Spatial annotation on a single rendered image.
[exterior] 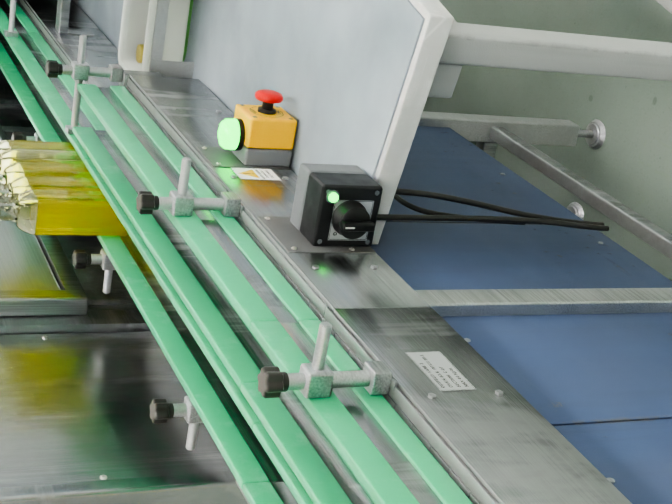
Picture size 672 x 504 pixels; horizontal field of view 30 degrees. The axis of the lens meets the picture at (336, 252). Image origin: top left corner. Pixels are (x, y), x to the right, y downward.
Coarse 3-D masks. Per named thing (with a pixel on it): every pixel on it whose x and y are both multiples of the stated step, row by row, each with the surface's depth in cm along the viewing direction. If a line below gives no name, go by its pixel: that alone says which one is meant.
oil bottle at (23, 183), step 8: (24, 176) 193; (32, 176) 193; (40, 176) 194; (16, 184) 190; (24, 184) 190; (32, 184) 190; (40, 184) 191; (48, 184) 191; (56, 184) 192; (64, 184) 192; (72, 184) 193; (80, 184) 194; (88, 184) 194; (96, 184) 195; (16, 192) 189
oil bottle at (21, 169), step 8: (8, 168) 195; (16, 168) 195; (24, 168) 195; (32, 168) 196; (40, 168) 197; (48, 168) 197; (56, 168) 198; (64, 168) 198; (72, 168) 199; (80, 168) 200; (8, 176) 194; (16, 176) 194; (48, 176) 195; (56, 176) 196; (64, 176) 196; (72, 176) 197; (80, 176) 197; (88, 176) 198; (8, 184) 194
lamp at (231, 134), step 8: (224, 120) 175; (232, 120) 174; (240, 120) 175; (224, 128) 174; (232, 128) 174; (240, 128) 174; (224, 136) 174; (232, 136) 174; (240, 136) 174; (224, 144) 174; (232, 144) 174; (240, 144) 174
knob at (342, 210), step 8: (352, 200) 150; (336, 208) 149; (344, 208) 148; (352, 208) 148; (360, 208) 148; (336, 216) 149; (344, 216) 148; (352, 216) 148; (360, 216) 149; (368, 216) 149; (336, 224) 149; (344, 224) 147; (352, 224) 147; (360, 224) 148; (368, 224) 148; (344, 232) 149; (352, 232) 149; (360, 232) 149
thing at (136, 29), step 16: (128, 0) 226; (144, 0) 227; (128, 16) 227; (144, 16) 228; (128, 32) 228; (144, 32) 229; (128, 48) 229; (144, 48) 214; (128, 64) 227; (144, 64) 215
